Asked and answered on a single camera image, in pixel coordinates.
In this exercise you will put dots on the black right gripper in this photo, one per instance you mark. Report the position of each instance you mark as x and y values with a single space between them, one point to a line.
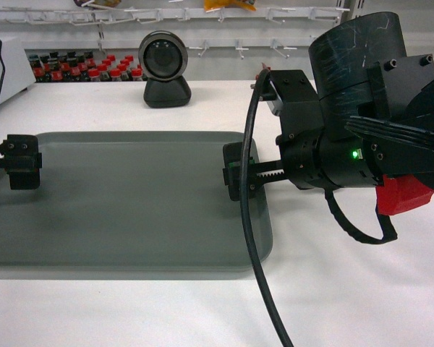
309 158

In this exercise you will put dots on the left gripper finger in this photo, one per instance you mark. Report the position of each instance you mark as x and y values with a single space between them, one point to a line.
19 146
23 171

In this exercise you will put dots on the grey rectangular serving tray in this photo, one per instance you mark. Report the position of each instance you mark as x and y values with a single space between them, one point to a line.
124 205

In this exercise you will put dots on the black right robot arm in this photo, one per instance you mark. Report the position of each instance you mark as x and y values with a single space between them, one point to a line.
366 120

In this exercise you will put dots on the white checkout table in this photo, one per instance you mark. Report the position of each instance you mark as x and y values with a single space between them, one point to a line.
329 289

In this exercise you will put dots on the white cash register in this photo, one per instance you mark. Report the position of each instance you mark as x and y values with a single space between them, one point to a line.
15 71

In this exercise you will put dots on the black round barcode scanner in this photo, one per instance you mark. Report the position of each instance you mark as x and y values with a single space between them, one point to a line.
163 57

